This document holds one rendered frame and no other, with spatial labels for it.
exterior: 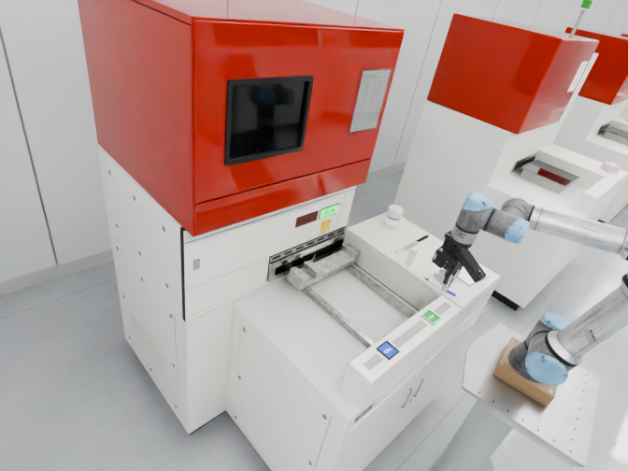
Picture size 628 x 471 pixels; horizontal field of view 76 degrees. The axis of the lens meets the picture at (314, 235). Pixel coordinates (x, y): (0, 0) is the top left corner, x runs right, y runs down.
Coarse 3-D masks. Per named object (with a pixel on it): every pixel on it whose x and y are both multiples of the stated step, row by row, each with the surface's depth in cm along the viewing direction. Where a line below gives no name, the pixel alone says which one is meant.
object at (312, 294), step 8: (304, 288) 168; (312, 296) 165; (320, 296) 164; (320, 304) 163; (328, 304) 161; (328, 312) 160; (336, 312) 158; (336, 320) 158; (344, 320) 155; (352, 328) 153; (360, 336) 151; (368, 344) 148
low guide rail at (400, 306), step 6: (348, 270) 185; (354, 270) 182; (354, 276) 183; (360, 276) 181; (366, 276) 180; (366, 282) 179; (372, 282) 177; (372, 288) 177; (378, 288) 174; (378, 294) 176; (384, 294) 173; (390, 294) 172; (390, 300) 172; (396, 300) 170; (396, 306) 170; (402, 306) 168; (402, 312) 168; (408, 312) 166; (414, 312) 165
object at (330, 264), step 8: (328, 256) 182; (336, 256) 184; (344, 256) 184; (320, 264) 176; (328, 264) 177; (336, 264) 178; (344, 264) 180; (304, 272) 170; (328, 272) 174; (288, 280) 168; (296, 280) 165; (312, 280) 168; (296, 288) 166
